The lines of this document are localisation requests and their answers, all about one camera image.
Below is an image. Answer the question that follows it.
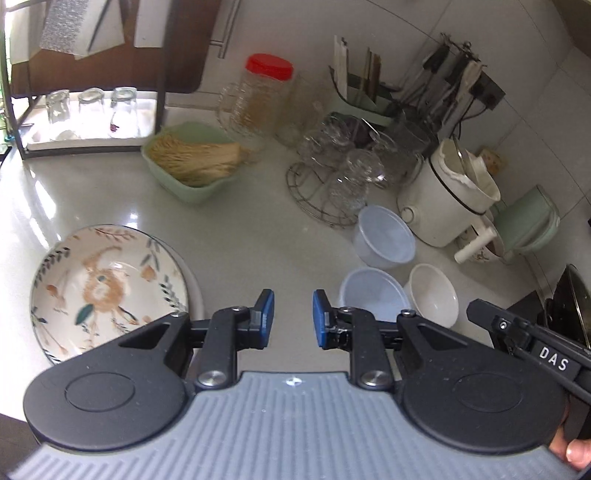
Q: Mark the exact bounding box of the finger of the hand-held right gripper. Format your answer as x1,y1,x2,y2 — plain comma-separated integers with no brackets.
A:
466,299,539,357

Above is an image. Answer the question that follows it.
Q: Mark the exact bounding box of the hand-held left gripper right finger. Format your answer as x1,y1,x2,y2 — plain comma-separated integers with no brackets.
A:
312,289,472,389

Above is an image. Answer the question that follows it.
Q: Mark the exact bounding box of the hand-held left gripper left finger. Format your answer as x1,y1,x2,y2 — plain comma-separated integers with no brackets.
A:
117,288,276,391

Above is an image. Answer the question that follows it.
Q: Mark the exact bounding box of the pale blue plastic bowl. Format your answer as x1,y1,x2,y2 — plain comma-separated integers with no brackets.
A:
353,204,417,270
339,267,411,325

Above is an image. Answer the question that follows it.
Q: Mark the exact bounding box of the white ceramic bowl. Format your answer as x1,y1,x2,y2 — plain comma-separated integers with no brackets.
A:
404,263,461,330

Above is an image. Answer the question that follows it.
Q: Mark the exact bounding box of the large plate with red flower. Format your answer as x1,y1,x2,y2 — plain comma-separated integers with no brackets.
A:
148,234,205,326

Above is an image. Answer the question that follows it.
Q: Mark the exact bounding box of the deep floral plate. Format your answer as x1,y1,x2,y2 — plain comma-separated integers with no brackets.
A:
30,225,190,365

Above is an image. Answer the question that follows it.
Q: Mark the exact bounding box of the person's right hand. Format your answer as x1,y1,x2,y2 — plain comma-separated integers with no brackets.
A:
549,427,591,472

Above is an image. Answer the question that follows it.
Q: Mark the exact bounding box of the black induction cooktop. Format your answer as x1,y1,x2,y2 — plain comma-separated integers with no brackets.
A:
505,288,554,320

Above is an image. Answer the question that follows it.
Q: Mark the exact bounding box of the black wok with lid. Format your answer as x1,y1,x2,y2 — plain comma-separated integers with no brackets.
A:
544,263,591,349

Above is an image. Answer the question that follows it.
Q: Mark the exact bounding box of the floral bowl with brown filling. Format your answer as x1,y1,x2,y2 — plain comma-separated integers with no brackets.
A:
455,217,509,267

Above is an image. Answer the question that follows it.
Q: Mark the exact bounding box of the pale green electric kettle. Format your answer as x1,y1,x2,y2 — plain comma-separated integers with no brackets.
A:
489,185,562,265

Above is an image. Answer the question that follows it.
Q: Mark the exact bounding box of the white electric cooking pot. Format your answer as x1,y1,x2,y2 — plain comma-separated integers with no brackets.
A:
397,136,502,265

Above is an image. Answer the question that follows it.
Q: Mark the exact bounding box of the green plastic basket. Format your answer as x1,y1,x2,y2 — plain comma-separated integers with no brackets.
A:
141,121,246,205

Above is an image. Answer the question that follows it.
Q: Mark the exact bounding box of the cluster of clear glass cups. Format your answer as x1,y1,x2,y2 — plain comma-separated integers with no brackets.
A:
295,113,403,214

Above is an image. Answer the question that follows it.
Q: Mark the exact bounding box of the yellow box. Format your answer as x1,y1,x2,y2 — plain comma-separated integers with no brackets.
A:
478,147,507,177

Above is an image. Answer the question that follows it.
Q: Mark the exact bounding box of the dried noodles bundle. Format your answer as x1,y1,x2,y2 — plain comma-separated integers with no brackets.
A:
148,134,244,186

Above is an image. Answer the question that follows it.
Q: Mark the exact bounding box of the tall clear glass jug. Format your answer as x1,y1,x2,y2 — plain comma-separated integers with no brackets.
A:
392,117,439,186

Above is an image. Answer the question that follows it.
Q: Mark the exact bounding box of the clear glass jar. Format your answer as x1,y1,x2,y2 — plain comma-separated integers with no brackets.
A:
277,74,334,149

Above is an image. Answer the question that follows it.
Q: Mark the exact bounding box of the clear glass mug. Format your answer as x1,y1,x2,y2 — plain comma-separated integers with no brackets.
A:
216,80,274,149

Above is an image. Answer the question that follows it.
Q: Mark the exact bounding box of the green chopstick holder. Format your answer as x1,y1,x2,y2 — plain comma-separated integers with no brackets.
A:
329,68,403,126

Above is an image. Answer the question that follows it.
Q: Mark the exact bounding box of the red-lid plastic jar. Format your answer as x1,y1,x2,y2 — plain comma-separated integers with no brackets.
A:
238,54,296,145

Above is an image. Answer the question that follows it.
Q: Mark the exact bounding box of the black metal dish rack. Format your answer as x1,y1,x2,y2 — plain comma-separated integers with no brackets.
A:
0,0,172,161

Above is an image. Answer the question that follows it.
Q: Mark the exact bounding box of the clear glass tumbler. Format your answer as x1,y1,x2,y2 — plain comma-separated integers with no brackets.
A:
45,90,71,140
109,86,141,138
77,88,105,139

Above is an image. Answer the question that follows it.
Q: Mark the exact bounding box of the hanging utensils hook rack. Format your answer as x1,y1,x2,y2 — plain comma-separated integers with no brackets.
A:
397,32,491,121

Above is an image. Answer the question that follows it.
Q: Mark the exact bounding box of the brown chopsticks bundle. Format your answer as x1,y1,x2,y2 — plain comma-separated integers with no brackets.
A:
359,46,382,95

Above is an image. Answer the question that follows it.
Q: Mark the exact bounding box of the white chopsticks bundle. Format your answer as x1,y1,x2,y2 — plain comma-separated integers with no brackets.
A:
333,36,352,101

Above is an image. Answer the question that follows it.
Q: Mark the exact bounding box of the dark wooden cutting board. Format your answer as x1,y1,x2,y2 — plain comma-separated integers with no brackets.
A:
9,0,228,99

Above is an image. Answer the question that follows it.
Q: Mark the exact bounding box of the translucent patterned sheet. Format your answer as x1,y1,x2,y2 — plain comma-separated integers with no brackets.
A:
39,0,108,59

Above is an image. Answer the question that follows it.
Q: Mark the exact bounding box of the round wire cup rack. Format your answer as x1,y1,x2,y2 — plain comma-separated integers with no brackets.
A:
285,161,371,228

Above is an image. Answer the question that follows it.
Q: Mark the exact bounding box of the black wall power strip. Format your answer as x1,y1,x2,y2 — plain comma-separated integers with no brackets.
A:
471,74,505,110

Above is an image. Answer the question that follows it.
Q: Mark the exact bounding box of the metal bar handle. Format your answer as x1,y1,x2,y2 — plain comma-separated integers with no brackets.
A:
210,0,242,60

